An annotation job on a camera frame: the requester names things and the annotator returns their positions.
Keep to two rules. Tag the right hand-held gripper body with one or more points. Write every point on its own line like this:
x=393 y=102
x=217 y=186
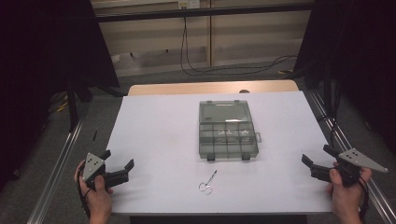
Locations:
x=348 y=166

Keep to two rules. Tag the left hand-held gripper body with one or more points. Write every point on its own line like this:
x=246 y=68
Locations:
x=93 y=166

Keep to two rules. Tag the person's left hand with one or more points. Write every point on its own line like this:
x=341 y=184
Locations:
x=96 y=194

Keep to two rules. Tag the person's right hand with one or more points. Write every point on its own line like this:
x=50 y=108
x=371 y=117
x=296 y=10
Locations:
x=345 y=194

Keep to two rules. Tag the small black strip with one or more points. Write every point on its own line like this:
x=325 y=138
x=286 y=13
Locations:
x=95 y=135

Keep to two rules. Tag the white table mat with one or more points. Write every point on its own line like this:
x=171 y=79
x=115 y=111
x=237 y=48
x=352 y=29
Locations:
x=162 y=149

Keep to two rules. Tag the black stand leg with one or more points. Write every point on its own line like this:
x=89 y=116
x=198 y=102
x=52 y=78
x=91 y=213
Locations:
x=73 y=105

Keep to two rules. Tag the small metal scissors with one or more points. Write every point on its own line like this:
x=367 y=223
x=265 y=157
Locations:
x=208 y=185

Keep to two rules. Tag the clear grey compartment box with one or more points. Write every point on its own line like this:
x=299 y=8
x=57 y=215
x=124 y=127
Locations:
x=227 y=130

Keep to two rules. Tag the black curtain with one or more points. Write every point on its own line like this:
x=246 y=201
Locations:
x=46 y=62
x=358 y=62

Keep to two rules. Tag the small dark round object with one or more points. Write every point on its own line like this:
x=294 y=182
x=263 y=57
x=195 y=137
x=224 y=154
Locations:
x=244 y=91

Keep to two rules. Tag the wooden table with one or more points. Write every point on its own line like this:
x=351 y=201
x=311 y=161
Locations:
x=186 y=87

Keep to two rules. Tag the black horizontal metal bar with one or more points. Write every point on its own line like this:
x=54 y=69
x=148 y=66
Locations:
x=202 y=12

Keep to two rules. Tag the aluminium floor rail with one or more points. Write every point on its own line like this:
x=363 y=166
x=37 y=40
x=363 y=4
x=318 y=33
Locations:
x=342 y=140
x=56 y=168

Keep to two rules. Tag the white wall socket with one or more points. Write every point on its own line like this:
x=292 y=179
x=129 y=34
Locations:
x=188 y=3

